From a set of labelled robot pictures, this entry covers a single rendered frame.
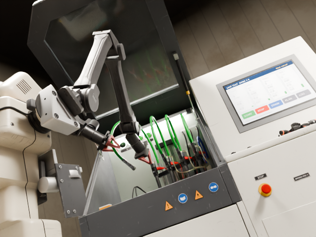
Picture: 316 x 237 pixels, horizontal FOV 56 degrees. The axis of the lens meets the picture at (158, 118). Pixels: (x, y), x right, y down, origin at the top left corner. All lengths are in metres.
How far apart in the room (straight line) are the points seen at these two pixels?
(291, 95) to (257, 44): 1.74
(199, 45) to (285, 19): 0.93
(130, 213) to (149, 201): 0.09
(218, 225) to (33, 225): 0.73
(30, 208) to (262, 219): 0.84
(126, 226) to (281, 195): 0.65
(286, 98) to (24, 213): 1.32
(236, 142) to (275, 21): 2.11
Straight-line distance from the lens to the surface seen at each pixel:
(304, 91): 1.72
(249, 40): 3.42
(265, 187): 1.25
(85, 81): 1.03
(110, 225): 1.37
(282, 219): 1.29
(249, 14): 3.56
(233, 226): 1.28
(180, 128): 1.91
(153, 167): 1.58
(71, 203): 0.91
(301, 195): 1.31
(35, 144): 0.91
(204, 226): 1.28
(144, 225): 1.32
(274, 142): 1.32
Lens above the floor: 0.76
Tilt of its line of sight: 21 degrees up
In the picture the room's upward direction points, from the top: 19 degrees counter-clockwise
